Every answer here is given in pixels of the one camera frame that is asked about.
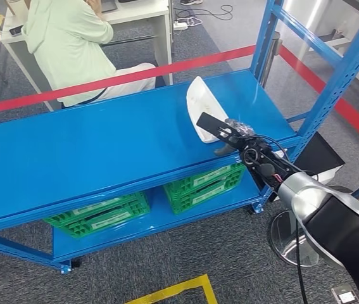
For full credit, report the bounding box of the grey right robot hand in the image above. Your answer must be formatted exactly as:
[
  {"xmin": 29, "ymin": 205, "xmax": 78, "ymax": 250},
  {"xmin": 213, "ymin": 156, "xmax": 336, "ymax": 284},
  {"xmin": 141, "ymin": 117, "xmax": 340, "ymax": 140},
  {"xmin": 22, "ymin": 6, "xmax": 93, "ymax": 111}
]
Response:
[{"xmin": 213, "ymin": 118, "xmax": 256, "ymax": 157}]

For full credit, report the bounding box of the red barrier belt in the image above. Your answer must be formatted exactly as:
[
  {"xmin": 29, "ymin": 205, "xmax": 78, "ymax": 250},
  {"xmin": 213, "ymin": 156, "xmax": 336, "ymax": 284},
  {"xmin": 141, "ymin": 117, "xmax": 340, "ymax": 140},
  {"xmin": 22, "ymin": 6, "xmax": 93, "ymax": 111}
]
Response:
[
  {"xmin": 277, "ymin": 44, "xmax": 359, "ymax": 153},
  {"xmin": 0, "ymin": 44, "xmax": 256, "ymax": 117}
]

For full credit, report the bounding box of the chrome stanchion post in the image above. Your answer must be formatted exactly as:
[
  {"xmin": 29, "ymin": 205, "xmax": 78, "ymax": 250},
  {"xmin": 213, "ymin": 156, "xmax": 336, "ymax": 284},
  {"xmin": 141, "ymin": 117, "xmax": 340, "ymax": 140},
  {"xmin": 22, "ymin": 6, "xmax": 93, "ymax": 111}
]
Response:
[{"xmin": 259, "ymin": 31, "xmax": 283, "ymax": 89}]

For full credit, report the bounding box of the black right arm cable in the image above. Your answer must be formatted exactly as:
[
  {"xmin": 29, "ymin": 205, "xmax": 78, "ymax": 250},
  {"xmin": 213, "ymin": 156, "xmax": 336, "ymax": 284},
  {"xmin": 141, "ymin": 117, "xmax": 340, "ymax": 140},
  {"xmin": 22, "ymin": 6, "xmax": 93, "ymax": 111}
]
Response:
[{"xmin": 294, "ymin": 220, "xmax": 308, "ymax": 304}]

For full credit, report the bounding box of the person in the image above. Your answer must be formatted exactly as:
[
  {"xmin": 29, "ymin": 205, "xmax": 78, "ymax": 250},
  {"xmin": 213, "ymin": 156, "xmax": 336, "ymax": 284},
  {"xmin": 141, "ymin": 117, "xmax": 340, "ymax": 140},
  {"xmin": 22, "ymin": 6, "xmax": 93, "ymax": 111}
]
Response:
[{"xmin": 22, "ymin": 0, "xmax": 157, "ymax": 109}]

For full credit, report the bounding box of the metal floor socket plate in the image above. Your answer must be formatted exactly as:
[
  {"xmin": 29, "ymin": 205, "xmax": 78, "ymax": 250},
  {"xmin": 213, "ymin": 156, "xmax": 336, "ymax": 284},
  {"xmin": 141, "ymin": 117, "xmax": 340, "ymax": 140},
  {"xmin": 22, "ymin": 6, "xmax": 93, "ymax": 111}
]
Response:
[{"xmin": 331, "ymin": 284, "xmax": 359, "ymax": 304}]

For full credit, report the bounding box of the grey laptop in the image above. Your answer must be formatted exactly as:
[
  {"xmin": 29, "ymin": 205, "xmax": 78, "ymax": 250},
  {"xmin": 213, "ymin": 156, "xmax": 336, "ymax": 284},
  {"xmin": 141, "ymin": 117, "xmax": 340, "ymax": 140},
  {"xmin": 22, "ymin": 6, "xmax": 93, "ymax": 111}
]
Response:
[{"xmin": 101, "ymin": 0, "xmax": 118, "ymax": 14}]

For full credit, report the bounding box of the white curved plastic part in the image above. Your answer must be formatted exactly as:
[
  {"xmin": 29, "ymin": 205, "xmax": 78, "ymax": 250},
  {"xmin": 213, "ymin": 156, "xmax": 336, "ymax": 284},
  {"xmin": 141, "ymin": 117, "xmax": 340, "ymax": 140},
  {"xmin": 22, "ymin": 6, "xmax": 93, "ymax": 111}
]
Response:
[{"xmin": 186, "ymin": 75, "xmax": 229, "ymax": 144}]

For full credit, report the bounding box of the chrome stanchion with round base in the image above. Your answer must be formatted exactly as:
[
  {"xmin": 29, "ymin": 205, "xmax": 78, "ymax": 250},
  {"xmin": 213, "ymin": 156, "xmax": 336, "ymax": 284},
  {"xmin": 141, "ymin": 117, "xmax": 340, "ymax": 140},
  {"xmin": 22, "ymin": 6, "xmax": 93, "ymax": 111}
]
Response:
[{"xmin": 269, "ymin": 174, "xmax": 359, "ymax": 268}]

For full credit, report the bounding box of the black flat box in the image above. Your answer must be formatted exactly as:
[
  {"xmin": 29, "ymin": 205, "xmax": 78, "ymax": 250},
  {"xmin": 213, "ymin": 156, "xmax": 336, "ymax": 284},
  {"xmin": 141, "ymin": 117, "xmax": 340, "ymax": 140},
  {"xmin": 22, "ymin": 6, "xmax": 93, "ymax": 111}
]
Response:
[{"xmin": 293, "ymin": 132, "xmax": 346, "ymax": 186}]

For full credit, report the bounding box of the green plastic crate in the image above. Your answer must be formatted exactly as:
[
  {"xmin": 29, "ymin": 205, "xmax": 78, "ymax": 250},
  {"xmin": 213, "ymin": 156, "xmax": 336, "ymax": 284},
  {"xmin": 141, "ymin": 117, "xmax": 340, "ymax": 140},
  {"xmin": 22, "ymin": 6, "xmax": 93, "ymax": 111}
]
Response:
[
  {"xmin": 163, "ymin": 162, "xmax": 246, "ymax": 198},
  {"xmin": 43, "ymin": 191, "xmax": 149, "ymax": 227},
  {"xmin": 170, "ymin": 178, "xmax": 245, "ymax": 215},
  {"xmin": 60, "ymin": 203, "xmax": 152, "ymax": 240}
]

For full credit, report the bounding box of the black floor cable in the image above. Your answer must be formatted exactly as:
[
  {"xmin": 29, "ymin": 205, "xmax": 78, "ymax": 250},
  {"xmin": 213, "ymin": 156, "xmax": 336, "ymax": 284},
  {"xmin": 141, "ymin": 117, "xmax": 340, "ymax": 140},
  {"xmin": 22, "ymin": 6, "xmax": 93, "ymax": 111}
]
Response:
[{"xmin": 175, "ymin": 4, "xmax": 234, "ymax": 22}]

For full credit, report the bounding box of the blue metal shelf rack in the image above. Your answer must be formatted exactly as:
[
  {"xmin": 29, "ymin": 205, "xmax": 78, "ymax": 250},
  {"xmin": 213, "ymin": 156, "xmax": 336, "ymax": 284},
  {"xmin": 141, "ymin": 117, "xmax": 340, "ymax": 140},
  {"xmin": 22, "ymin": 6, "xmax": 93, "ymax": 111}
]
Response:
[{"xmin": 0, "ymin": 0, "xmax": 359, "ymax": 276}]

